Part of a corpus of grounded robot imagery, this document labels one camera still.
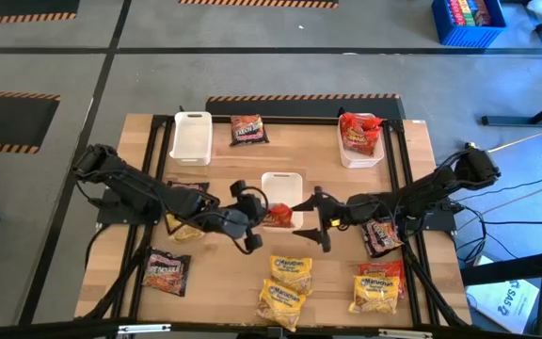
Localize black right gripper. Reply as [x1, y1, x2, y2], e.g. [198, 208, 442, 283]
[291, 186, 369, 254]

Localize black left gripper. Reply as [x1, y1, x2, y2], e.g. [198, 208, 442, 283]
[212, 180, 279, 254]

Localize red Savory Noodle pack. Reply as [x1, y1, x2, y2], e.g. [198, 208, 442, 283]
[358, 260, 407, 299]
[339, 112, 384, 134]
[262, 202, 295, 230]
[341, 122, 381, 156]

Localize yellow Maruchan ramen pack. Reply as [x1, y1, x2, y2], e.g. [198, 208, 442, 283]
[165, 212, 206, 244]
[269, 255, 313, 297]
[255, 278, 307, 333]
[348, 275, 402, 315]

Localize white plastic bin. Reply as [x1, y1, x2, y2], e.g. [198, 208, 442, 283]
[260, 171, 304, 232]
[336, 111, 386, 170]
[168, 110, 214, 167]

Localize black hazard striped floor mat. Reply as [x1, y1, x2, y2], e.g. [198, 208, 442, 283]
[0, 89, 62, 155]
[178, 0, 340, 9]
[204, 92, 407, 120]
[0, 0, 82, 27]

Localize white printed cardboard box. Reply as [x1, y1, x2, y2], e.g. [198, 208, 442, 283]
[466, 277, 540, 335]

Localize blue plastic crate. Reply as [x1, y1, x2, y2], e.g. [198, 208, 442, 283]
[430, 0, 507, 48]

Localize black crossbar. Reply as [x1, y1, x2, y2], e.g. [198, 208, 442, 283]
[0, 318, 542, 339]

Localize colourful boxes in crate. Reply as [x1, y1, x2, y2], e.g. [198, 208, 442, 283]
[447, 0, 492, 27]

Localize black aluminium table frame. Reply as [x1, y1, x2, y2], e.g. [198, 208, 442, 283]
[75, 112, 472, 331]

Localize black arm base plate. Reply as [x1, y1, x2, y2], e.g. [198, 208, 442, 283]
[95, 187, 159, 226]
[390, 195, 458, 232]

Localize silver metal bracket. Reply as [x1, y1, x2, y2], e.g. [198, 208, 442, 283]
[117, 323, 172, 335]
[377, 328, 434, 339]

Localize black desk leg frame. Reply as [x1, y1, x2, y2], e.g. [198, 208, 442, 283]
[481, 0, 542, 128]

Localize yellow extension cord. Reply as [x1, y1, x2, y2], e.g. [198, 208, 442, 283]
[486, 125, 542, 153]

